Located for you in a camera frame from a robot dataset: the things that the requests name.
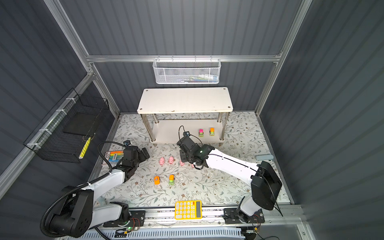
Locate green orange toy truck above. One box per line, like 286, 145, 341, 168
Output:
209, 128, 215, 136

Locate green orange mixer truck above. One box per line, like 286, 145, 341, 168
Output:
169, 175, 175, 186

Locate orange toy bulldozer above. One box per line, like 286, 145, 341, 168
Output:
154, 176, 160, 185

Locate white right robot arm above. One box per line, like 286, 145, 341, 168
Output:
177, 136, 283, 223

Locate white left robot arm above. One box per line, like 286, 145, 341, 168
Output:
40, 144, 150, 238

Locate white two-tier shelf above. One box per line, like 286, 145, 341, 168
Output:
137, 87, 234, 144

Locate colourful marker pack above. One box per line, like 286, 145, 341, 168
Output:
105, 151, 124, 165

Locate yellow green highlighter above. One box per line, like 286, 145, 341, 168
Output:
79, 137, 92, 160

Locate yellow calculator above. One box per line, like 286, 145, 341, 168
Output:
174, 200, 203, 221

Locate pens in white basket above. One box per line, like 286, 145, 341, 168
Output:
178, 75, 220, 84

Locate light blue case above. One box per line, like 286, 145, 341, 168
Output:
256, 155, 274, 162

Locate black wire wall basket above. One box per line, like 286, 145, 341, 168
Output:
24, 89, 110, 164

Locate white wire wall basket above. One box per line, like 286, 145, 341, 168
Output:
153, 60, 222, 85

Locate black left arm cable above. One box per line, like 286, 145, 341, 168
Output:
39, 140, 130, 239

